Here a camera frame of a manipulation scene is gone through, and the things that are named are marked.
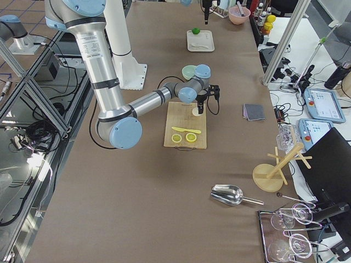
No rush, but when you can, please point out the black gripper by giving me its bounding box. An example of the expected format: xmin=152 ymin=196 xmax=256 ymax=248
xmin=196 ymin=92 xmax=208 ymax=115

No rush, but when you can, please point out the white steamed bun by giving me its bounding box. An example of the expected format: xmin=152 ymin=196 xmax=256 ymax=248
xmin=192 ymin=107 xmax=203 ymax=117

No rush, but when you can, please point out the white ceramic spoon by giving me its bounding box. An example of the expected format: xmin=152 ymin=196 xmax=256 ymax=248
xmin=190 ymin=43 xmax=209 ymax=49

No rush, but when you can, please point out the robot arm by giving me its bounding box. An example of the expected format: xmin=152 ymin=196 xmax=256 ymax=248
xmin=1 ymin=15 xmax=28 ymax=41
xmin=44 ymin=1 xmax=211 ymax=150

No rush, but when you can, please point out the light green ceramic bowl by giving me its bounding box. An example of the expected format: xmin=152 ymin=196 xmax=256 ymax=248
xmin=182 ymin=65 xmax=196 ymax=81

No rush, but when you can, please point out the pink bowl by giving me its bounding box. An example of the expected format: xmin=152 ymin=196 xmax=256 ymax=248
xmin=228 ymin=6 xmax=251 ymax=25

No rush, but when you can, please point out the bamboo cutting board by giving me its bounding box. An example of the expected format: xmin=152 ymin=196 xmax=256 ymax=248
xmin=163 ymin=102 xmax=207 ymax=149

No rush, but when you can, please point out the yellow plastic knife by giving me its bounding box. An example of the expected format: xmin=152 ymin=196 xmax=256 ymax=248
xmin=171 ymin=127 xmax=202 ymax=134

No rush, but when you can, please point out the lower lemon slice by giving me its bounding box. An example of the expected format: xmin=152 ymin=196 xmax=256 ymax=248
xmin=185 ymin=133 xmax=197 ymax=143

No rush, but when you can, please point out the upper lemon half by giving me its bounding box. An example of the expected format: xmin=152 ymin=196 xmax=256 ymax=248
xmin=171 ymin=134 xmax=182 ymax=143

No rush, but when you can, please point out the folded grey cloth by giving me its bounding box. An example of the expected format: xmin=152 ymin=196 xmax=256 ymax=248
xmin=242 ymin=104 xmax=265 ymax=121

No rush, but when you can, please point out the beige rabbit tray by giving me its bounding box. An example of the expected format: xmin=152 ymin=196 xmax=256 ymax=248
xmin=186 ymin=30 xmax=215 ymax=52

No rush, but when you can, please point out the green lime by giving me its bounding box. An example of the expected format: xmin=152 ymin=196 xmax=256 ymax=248
xmin=191 ymin=27 xmax=201 ymax=35

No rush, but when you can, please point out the metal scoop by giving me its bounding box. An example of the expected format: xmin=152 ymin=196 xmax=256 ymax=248
xmin=211 ymin=184 xmax=264 ymax=206

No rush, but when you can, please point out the wooden mug tree stand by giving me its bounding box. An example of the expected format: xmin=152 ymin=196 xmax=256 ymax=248
xmin=252 ymin=142 xmax=313 ymax=192

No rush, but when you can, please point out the lower teach pendant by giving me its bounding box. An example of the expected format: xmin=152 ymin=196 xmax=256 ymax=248
xmin=298 ymin=118 xmax=333 ymax=150

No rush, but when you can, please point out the teach pendant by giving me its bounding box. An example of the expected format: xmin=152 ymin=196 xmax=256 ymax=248
xmin=298 ymin=118 xmax=333 ymax=150
xmin=303 ymin=88 xmax=346 ymax=123

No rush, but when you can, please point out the upper teach pendant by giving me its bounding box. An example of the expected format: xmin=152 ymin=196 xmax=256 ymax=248
xmin=303 ymin=88 xmax=346 ymax=123

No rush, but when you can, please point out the black monitor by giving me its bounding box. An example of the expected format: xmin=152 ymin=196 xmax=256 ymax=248
xmin=298 ymin=128 xmax=350 ymax=203

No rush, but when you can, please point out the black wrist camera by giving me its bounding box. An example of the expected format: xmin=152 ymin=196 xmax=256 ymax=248
xmin=208 ymin=84 xmax=220 ymax=101

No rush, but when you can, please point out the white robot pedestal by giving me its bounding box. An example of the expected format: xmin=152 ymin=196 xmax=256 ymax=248
xmin=104 ymin=0 xmax=148 ymax=90

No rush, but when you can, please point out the aluminium frame post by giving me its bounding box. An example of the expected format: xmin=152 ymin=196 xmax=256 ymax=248
xmin=262 ymin=0 xmax=310 ymax=86

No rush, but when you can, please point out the wire glass rack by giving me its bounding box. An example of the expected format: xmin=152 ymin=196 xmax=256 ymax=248
xmin=257 ymin=203 xmax=329 ymax=262

